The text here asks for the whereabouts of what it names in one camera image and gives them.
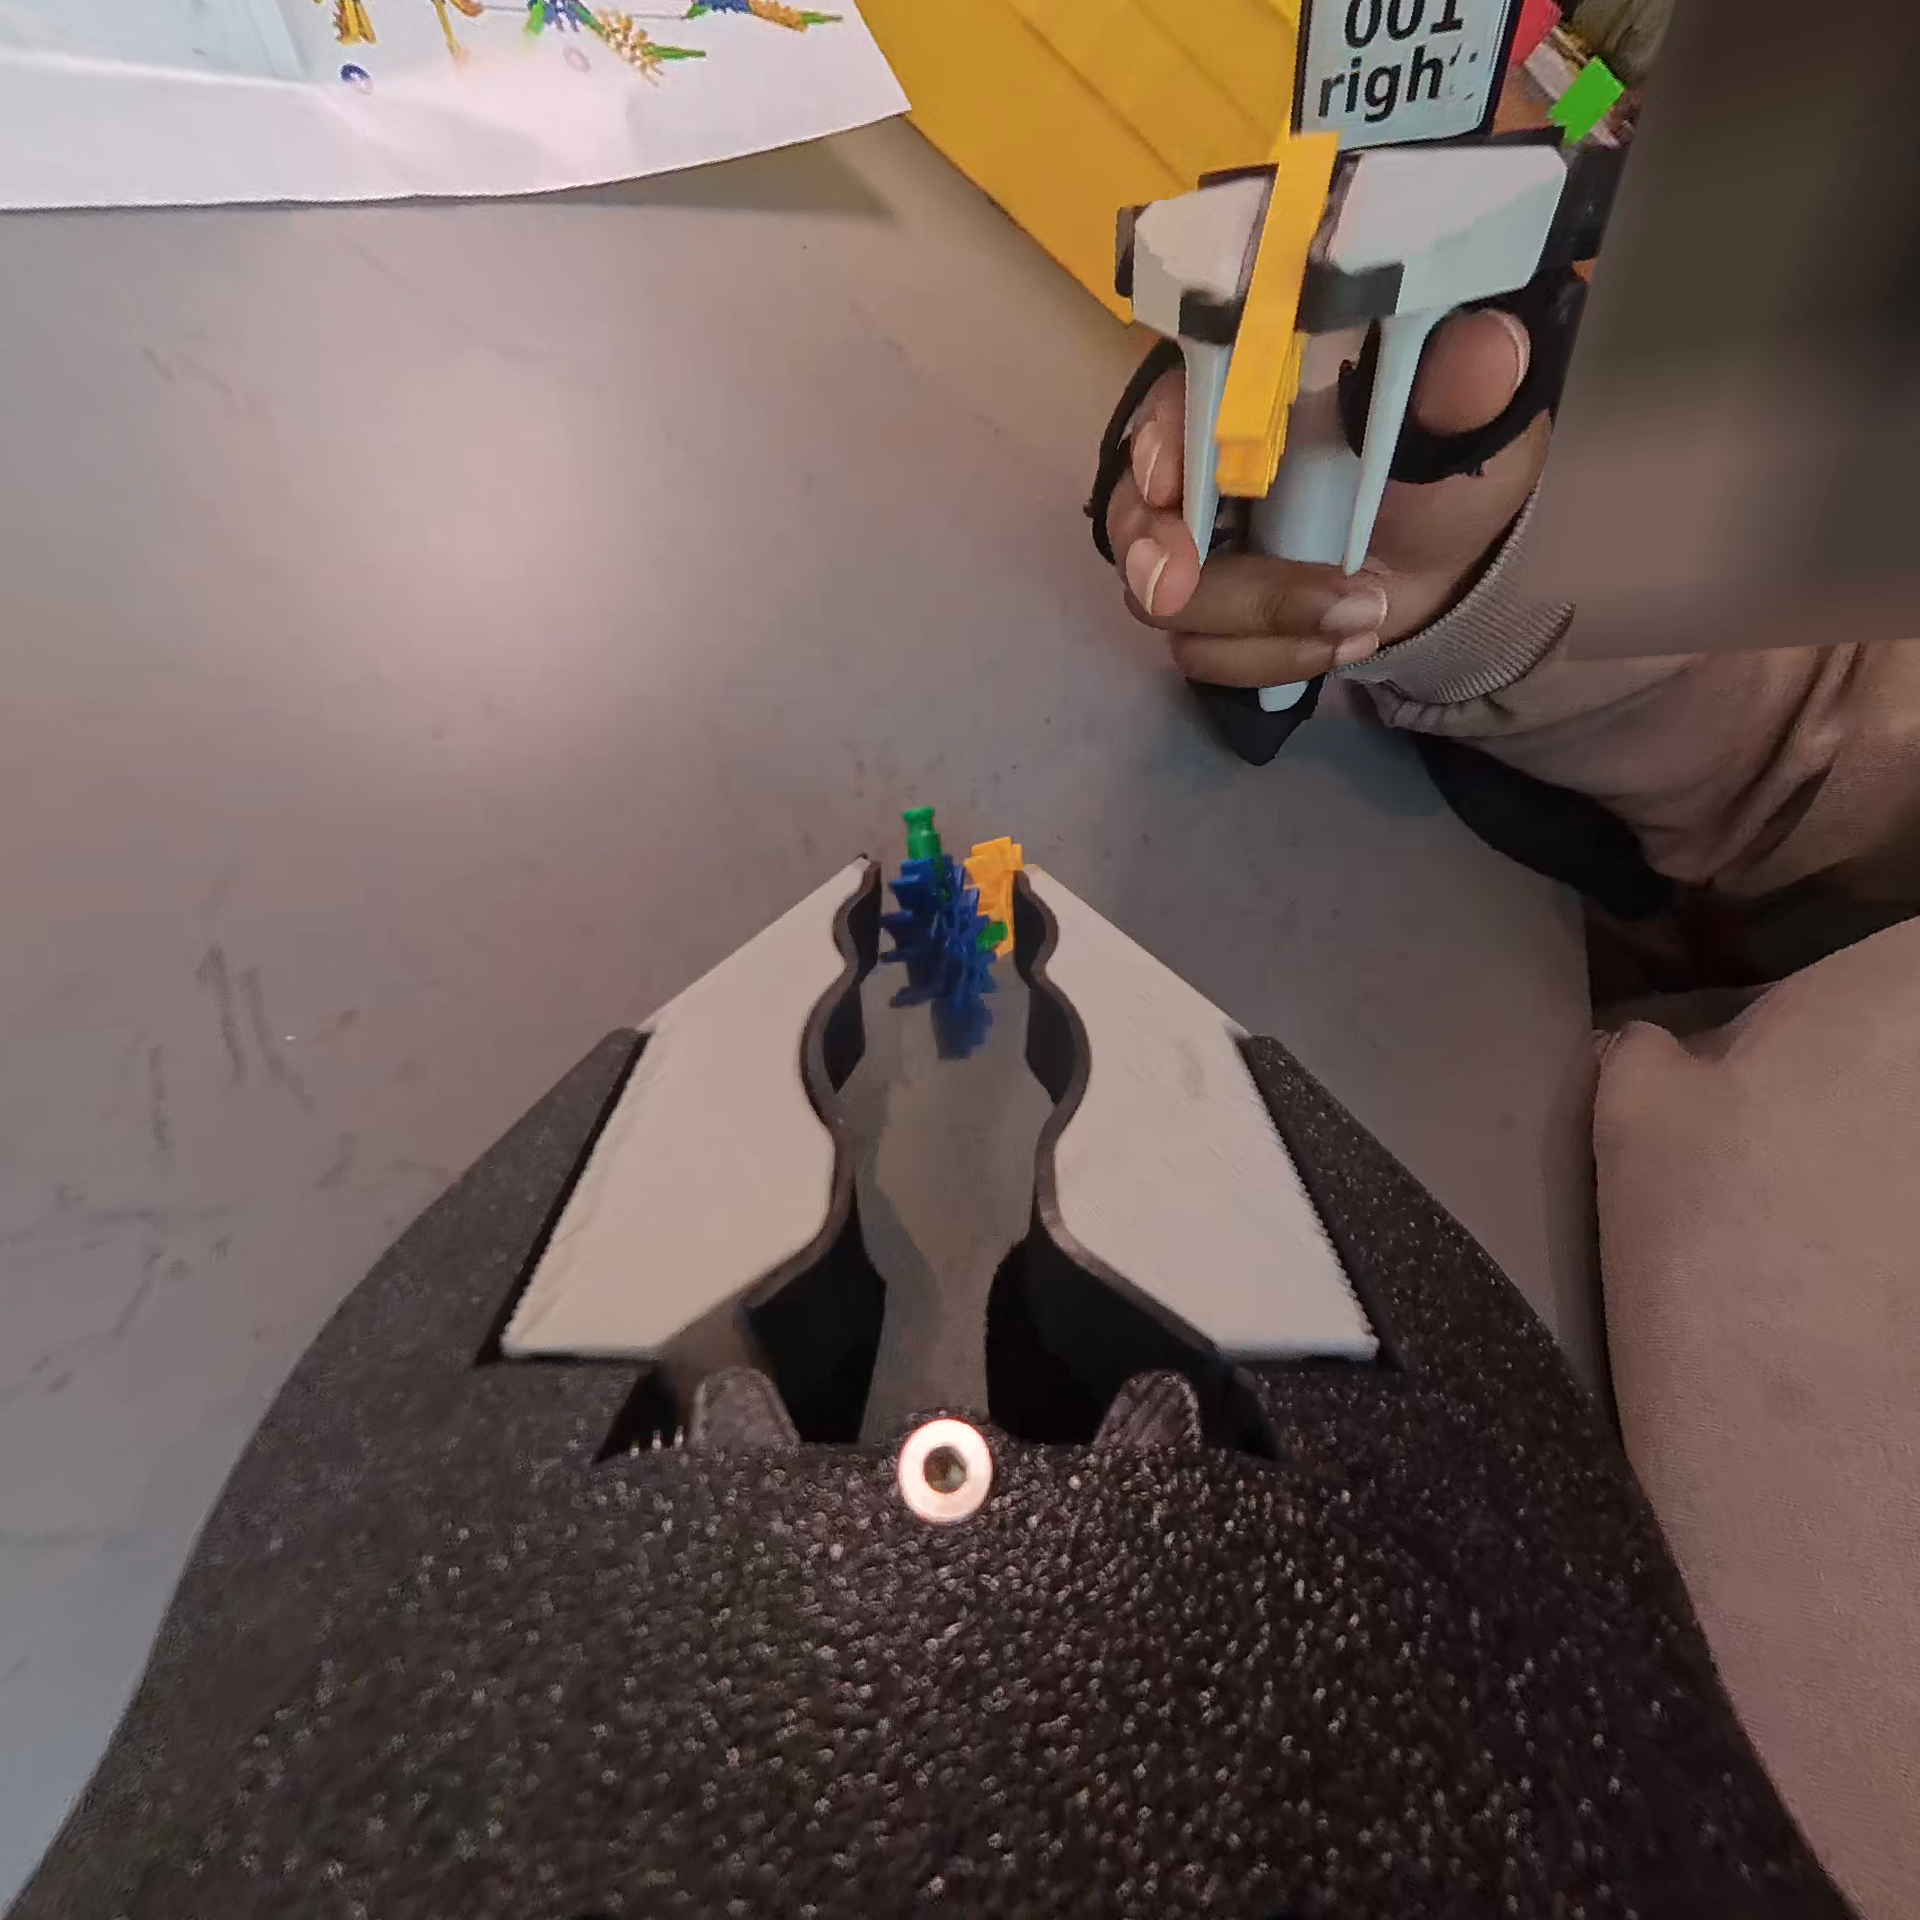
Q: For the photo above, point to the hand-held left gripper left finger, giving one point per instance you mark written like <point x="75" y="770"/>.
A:
<point x="692" y="1185"/>

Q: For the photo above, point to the grey desk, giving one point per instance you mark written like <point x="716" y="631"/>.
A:
<point x="525" y="600"/>

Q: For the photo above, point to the yellow storage bin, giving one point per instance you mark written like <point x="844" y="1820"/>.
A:
<point x="1081" y="119"/>

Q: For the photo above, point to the green block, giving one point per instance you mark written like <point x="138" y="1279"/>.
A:
<point x="1587" y="100"/>

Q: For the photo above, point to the toy instruction sheet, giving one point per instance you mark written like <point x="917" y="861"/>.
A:
<point x="451" y="106"/>

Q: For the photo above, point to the large blue connector fan assembly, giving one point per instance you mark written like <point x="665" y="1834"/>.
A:
<point x="938" y="945"/>

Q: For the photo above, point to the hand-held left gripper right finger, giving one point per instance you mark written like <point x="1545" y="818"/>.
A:
<point x="1202" y="1200"/>

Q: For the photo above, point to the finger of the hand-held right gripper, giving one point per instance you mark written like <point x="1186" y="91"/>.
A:
<point x="1195" y="253"/>
<point x="1455" y="224"/>

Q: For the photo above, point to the person's right hand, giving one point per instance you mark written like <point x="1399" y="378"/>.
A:
<point x="1470" y="450"/>

